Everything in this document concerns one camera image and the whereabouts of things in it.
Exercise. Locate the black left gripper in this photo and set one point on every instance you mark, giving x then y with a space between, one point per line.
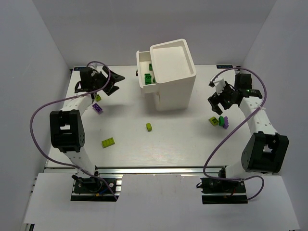
104 80

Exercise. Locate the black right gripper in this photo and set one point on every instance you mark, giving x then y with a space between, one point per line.
222 98

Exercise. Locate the purple round lego piece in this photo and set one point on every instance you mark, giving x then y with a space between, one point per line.
226 122

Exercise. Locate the green lego plate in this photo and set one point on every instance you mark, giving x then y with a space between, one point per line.
148 78

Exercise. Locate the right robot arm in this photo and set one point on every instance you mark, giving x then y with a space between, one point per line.
266 148

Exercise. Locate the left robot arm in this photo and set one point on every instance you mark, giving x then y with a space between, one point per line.
67 131

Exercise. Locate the lime sloped lego brick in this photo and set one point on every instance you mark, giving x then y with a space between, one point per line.
213 121

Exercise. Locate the lime lego brick far left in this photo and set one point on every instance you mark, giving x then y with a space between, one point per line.
98 98

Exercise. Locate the purple flat lego brick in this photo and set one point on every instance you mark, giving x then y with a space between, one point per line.
97 108

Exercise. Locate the blue corner sticker right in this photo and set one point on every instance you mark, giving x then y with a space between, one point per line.
224 66

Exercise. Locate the lime small lego brick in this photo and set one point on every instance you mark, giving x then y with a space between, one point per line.
149 127

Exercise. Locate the lime long lego brick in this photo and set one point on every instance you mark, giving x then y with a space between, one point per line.
108 142

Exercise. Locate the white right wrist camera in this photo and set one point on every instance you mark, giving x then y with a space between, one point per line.
218 83

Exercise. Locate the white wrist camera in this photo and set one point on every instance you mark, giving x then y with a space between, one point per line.
93 66
218 83

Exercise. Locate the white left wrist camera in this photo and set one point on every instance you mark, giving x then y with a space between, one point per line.
93 66

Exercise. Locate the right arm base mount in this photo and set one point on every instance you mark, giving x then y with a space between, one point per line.
221 192

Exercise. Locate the aluminium table front rail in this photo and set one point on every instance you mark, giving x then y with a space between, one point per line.
142 170

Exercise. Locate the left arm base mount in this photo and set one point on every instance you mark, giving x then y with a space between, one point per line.
89 189

